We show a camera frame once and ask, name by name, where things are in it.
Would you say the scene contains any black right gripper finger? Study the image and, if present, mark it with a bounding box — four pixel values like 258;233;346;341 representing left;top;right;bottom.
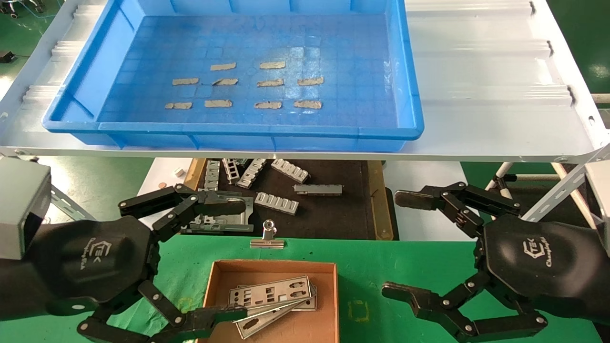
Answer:
395;181;521;239
381;272;549;343

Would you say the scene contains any blue plastic tray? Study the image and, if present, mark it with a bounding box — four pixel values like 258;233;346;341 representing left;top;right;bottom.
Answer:
42;0;425;153

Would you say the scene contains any black office chair base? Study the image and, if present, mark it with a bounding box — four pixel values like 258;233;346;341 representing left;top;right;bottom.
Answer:
0;0;46;17

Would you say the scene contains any short white rack pipe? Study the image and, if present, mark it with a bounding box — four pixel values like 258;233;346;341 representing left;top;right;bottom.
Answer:
510;173;558;182

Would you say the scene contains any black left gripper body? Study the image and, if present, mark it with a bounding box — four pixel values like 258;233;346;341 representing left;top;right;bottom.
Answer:
31;215;160;316

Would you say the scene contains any green table cloth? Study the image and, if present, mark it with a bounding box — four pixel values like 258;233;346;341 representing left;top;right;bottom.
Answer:
0;230;603;343

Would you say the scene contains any white perforated shelf brace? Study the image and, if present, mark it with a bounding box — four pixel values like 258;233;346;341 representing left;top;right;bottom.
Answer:
550;162;601;229

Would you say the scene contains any grey flat metal bar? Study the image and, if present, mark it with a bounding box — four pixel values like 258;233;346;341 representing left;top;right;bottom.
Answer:
293;184;344;196

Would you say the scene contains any narrow grey metal frame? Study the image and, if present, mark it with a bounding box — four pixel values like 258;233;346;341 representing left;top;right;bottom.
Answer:
179;215;210;234

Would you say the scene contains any white rack leg pipe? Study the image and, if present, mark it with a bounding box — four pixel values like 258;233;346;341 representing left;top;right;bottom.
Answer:
484;161;515;190

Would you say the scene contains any large grey metal plate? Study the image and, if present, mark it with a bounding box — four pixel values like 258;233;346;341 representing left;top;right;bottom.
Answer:
193;191;254;234

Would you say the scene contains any silver binder clip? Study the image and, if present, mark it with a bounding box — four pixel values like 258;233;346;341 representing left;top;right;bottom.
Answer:
250;219;285;249

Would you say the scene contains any white perforated shelf leg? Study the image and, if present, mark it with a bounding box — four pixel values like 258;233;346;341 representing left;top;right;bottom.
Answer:
0;151;89;222
522;143;610;224

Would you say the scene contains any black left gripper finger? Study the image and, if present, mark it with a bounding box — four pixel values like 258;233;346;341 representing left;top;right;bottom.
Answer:
118;183;247;242
77;280;248;343

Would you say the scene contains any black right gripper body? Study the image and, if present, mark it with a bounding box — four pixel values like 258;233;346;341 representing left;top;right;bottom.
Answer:
477;214;610;324

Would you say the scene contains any open brown cardboard box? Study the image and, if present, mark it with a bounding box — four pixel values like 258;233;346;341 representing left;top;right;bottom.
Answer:
195;260;340;343

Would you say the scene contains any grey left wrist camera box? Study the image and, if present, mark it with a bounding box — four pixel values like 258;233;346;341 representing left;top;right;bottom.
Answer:
0;160;52;260

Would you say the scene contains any wooden tray black mat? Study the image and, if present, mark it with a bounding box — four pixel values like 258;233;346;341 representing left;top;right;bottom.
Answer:
181;157;396;241

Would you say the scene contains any white metal shelf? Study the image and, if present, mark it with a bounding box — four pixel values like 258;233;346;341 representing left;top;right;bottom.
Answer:
0;0;610;162

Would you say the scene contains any grey slotted metal bracket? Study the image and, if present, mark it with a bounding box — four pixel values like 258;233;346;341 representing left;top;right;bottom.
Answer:
222;158;241;185
254;192;300;215
271;158;310;184
204;160;221;191
237;158;267;190

